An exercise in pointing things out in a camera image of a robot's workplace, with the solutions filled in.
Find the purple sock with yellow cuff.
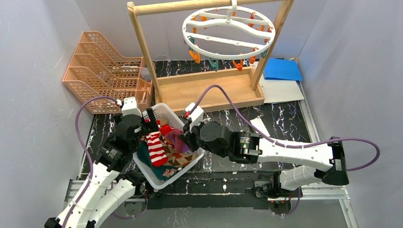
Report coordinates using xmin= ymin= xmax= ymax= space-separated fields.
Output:
xmin=164 ymin=128 xmax=190 ymax=153

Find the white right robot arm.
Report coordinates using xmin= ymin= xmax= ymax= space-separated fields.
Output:
xmin=179 ymin=122 xmax=349 ymax=199

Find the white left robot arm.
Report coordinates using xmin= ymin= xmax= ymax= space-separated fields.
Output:
xmin=44 ymin=114 xmax=159 ymax=228

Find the wooden hanger rack stand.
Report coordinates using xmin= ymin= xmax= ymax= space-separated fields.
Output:
xmin=127 ymin=0 xmax=293 ymax=114

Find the white round clip hanger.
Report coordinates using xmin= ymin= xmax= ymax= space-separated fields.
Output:
xmin=182 ymin=1 xmax=276 ymax=60

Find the white plastic laundry basket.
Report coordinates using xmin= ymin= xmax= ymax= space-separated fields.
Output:
xmin=133 ymin=103 xmax=205 ymax=190

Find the argyle brown sock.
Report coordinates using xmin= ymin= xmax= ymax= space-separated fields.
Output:
xmin=160 ymin=136 xmax=198 ymax=168

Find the red white striped sock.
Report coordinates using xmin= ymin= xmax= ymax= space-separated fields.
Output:
xmin=145 ymin=120 xmax=168 ymax=167

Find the dark green sock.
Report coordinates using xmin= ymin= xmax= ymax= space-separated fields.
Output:
xmin=137 ymin=142 xmax=178 ymax=180

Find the white card box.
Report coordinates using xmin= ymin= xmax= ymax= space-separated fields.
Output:
xmin=250 ymin=117 xmax=270 ymax=137

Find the peach plastic file organizer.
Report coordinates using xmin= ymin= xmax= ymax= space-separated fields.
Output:
xmin=62 ymin=31 xmax=154 ymax=111

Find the teal front clothes peg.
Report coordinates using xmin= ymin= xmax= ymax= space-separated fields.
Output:
xmin=208 ymin=57 xmax=219 ymax=72

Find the orange front-left clothes peg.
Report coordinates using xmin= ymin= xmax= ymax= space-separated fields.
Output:
xmin=189 ymin=47 xmax=201 ymax=64

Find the orange front-centre clothes peg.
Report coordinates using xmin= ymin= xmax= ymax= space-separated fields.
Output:
xmin=232 ymin=59 xmax=243 ymax=72

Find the white paper sheet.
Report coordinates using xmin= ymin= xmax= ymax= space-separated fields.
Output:
xmin=259 ymin=73 xmax=304 ymax=104

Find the orange front-right clothes peg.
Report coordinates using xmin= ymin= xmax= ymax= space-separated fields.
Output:
xmin=249 ymin=47 xmax=258 ymax=64

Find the blue folder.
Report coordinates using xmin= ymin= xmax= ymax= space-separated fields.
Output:
xmin=264 ymin=58 xmax=303 ymax=81

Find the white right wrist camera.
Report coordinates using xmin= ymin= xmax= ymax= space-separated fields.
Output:
xmin=184 ymin=103 xmax=204 ymax=132

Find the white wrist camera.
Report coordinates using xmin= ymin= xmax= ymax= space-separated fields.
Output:
xmin=184 ymin=103 xmax=204 ymax=132
xmin=122 ymin=97 xmax=142 ymax=117

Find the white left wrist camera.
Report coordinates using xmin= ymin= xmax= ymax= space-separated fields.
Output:
xmin=122 ymin=97 xmax=142 ymax=117

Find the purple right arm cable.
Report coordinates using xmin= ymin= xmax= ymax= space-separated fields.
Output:
xmin=188 ymin=85 xmax=381 ymax=172

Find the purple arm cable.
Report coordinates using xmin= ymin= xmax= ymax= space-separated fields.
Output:
xmin=61 ymin=95 xmax=122 ymax=228
xmin=188 ymin=85 xmax=381 ymax=172

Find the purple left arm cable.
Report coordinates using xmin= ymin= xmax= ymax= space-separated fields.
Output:
xmin=61 ymin=95 xmax=122 ymax=228

